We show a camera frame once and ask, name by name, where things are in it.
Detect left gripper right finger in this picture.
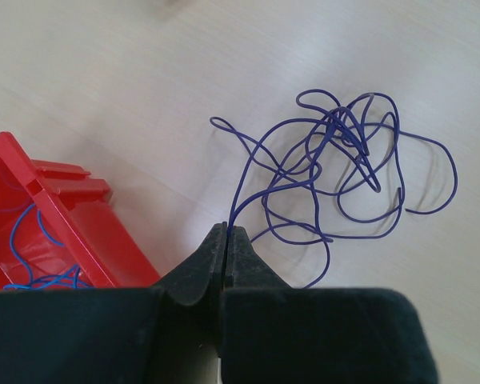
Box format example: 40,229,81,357
221,226,439,383

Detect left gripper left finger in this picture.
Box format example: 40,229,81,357
0,223,227,383

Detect purple and yellow wires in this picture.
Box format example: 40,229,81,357
209,88,459,290

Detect red plastic bin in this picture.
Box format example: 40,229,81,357
0,132,160,289

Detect blue wire in red bin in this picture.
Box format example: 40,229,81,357
0,167,93,291

